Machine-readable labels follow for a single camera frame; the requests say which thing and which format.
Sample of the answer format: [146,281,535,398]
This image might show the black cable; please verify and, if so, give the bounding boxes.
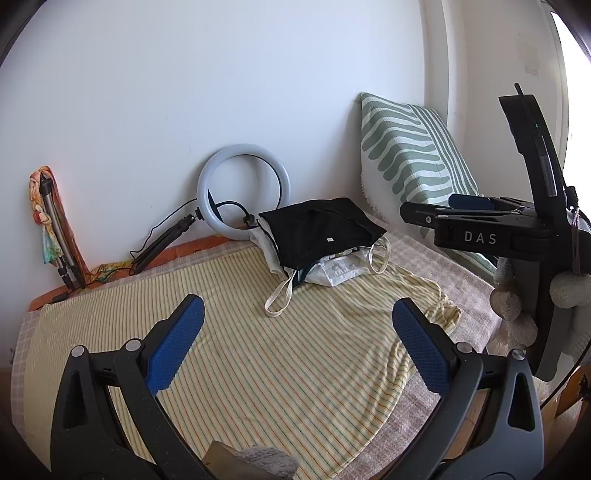
[537,331,591,411]

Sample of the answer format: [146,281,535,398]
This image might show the white ring light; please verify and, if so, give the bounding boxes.
[197,143,291,240]

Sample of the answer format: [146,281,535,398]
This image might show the right gloved hand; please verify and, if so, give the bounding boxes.
[490,257,590,365]

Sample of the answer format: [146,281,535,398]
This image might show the green white striped pillow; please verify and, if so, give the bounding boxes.
[360,93,496,283]

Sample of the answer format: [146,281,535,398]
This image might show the yellow striped blanket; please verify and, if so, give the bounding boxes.
[27,241,463,480]

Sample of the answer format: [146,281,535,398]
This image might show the silver tripod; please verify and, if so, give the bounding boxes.
[39,173,85,291]

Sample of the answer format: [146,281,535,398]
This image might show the black ring light stand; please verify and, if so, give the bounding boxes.
[130,209,204,274]

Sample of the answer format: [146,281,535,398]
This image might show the black t-shirt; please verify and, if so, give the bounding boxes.
[259,197,386,270]

